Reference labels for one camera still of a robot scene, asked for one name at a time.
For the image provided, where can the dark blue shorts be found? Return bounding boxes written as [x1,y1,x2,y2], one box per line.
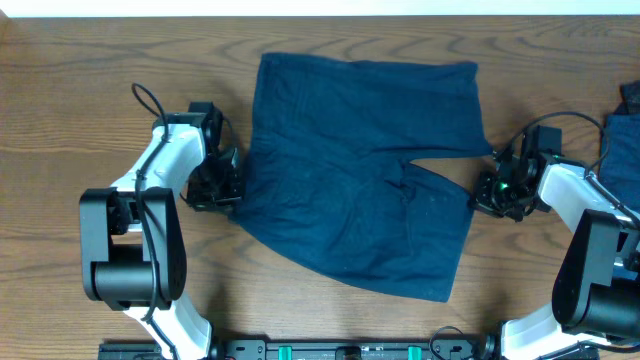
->
[233,53,492,302]

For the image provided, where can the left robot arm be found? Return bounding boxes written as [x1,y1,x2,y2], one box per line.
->
[79,102,244,359]

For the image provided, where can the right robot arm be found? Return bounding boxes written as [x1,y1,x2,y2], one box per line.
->
[470,126,639,359]

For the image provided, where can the blue clothes pile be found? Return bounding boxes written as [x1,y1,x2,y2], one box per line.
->
[600,81,639,212]

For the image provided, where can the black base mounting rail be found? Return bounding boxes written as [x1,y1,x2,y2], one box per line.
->
[97,337,600,360]

